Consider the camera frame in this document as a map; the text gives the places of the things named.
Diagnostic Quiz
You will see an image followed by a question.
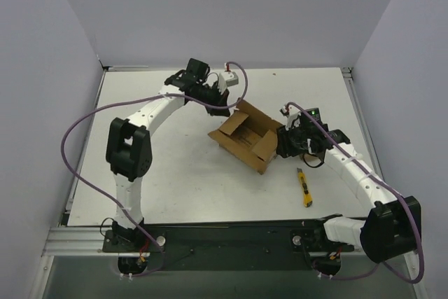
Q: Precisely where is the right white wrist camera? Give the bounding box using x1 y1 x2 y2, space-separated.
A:
280 104 302 131

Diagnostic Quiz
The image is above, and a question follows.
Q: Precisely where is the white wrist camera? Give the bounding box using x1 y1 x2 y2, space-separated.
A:
280 104 302 131
218 71 239 93

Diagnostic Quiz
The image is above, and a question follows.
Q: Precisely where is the yellow utility knife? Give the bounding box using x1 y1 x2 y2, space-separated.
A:
297 168 313 208

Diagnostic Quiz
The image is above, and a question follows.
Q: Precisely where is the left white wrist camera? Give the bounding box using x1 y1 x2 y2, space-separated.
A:
218 71 239 93

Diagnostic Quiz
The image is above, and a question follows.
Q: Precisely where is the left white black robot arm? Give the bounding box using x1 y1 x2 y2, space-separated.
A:
106 59 239 251

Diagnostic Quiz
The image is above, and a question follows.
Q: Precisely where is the front aluminium rail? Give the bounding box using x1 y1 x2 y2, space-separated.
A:
41 225 419 257

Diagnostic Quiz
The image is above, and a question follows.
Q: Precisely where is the left side aluminium rail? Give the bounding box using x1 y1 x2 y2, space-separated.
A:
61 66 108 226

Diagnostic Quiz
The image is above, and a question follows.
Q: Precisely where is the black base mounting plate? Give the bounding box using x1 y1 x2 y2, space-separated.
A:
102 219 354 274

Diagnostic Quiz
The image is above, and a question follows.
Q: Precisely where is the brown cardboard express box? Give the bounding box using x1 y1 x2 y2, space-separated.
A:
209 100 282 174

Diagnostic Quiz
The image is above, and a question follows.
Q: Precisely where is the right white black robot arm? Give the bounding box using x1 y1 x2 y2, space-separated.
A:
276 102 421 263

